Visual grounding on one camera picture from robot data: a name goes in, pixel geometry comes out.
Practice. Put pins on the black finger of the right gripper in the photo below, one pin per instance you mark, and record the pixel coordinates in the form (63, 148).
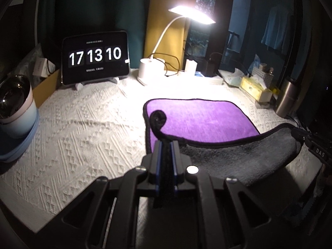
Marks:
(315, 145)

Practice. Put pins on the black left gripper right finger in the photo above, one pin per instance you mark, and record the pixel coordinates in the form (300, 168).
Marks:
(184, 172)

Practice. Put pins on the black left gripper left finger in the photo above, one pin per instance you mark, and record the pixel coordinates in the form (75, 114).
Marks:
(152, 163)

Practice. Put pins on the purple and grey towel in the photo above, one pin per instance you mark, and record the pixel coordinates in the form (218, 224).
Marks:
(220, 138)

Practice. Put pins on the steel thermos bottle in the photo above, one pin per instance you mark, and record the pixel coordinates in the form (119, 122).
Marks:
(286, 98)

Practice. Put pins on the white knitted table cloth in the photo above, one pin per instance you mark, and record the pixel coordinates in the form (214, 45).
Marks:
(98, 130)

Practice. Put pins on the yellow tissue box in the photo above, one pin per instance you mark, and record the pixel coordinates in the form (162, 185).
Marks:
(255, 90)

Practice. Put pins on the white power strip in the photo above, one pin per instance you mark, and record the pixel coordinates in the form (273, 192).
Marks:
(205, 79)

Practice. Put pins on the white mesh basket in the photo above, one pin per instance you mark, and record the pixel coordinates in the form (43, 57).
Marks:
(264, 72)

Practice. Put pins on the white desk lamp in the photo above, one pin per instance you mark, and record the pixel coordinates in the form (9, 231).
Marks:
(152, 69)

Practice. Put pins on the white charger block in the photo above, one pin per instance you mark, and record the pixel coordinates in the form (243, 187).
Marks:
(190, 66)

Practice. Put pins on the green tissue pack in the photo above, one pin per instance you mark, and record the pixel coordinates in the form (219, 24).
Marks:
(232, 78)

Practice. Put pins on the black power adapter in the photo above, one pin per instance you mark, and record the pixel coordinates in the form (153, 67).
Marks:
(211, 67)

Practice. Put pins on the white tablet stand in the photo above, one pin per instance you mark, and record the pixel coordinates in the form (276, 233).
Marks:
(79, 86)

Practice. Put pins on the hanging blue shirt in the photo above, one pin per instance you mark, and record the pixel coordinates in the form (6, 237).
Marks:
(277, 30)

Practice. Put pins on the tablet showing clock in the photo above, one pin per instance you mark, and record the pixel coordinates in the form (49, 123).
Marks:
(93, 57)

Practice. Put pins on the steel bowl in pink bucket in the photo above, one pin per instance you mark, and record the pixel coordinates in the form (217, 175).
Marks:
(18, 107)

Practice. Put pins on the blue plastic basin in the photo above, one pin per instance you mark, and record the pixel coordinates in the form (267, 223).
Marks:
(13, 148)

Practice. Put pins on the white small box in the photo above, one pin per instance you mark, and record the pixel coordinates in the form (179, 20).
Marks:
(43, 68)

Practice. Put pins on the yellow chair back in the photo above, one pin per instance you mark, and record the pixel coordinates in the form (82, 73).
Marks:
(171, 46)

